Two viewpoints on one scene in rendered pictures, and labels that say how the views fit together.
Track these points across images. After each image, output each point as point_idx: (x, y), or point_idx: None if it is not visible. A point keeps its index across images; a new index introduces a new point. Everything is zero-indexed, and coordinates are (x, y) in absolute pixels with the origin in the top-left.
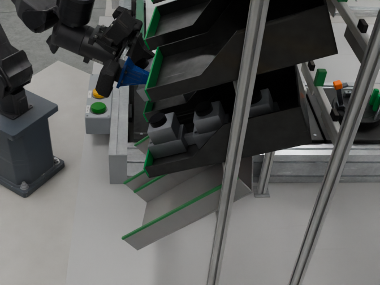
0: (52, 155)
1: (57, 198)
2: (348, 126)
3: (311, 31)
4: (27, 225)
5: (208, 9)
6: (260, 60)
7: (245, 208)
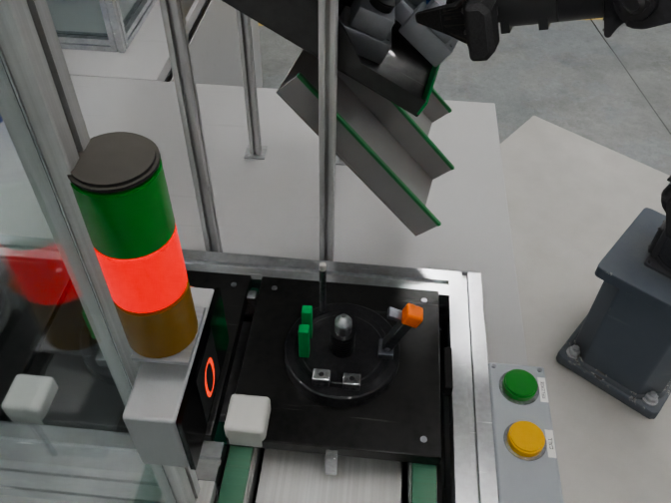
0: (582, 343)
1: (548, 297)
2: None
3: None
4: (578, 260)
5: None
6: None
7: (257, 254)
